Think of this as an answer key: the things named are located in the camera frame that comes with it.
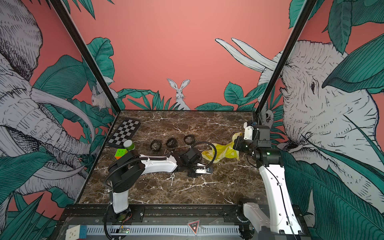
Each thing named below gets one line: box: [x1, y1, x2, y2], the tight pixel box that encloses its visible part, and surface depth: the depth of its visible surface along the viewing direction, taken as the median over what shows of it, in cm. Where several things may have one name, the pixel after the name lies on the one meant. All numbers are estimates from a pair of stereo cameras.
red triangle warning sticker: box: [187, 219, 201, 237], surface depth 72 cm
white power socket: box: [65, 224, 87, 240], surface depth 66 cm
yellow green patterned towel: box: [202, 132, 243, 164], surface depth 79 cm
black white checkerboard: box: [106, 118, 142, 149], surface depth 105 cm
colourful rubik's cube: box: [114, 148, 129, 160], surface depth 92 cm
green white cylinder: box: [123, 139, 136, 152], surface depth 97 cm
